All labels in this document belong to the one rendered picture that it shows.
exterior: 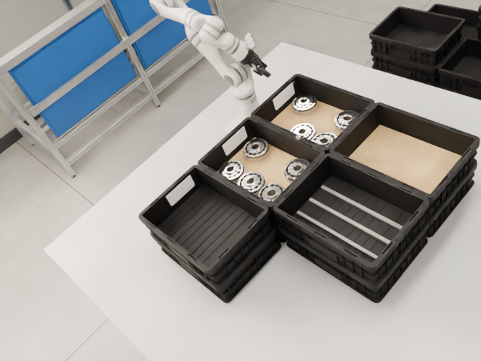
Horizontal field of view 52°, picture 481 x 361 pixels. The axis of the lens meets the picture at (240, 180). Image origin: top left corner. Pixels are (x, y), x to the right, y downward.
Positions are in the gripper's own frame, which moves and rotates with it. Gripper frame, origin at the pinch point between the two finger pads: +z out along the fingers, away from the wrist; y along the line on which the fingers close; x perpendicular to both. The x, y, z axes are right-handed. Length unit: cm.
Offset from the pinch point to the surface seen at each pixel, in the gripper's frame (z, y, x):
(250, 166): 0.1, 38.7, -21.5
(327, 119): 19.0, 27.2, 8.2
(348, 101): 18.6, 27.2, 19.1
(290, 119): 12.4, 20.2, -4.0
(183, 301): -11, 81, -59
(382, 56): 80, -43, 31
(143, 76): 29, -134, -106
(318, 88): 14.4, 14.7, 12.0
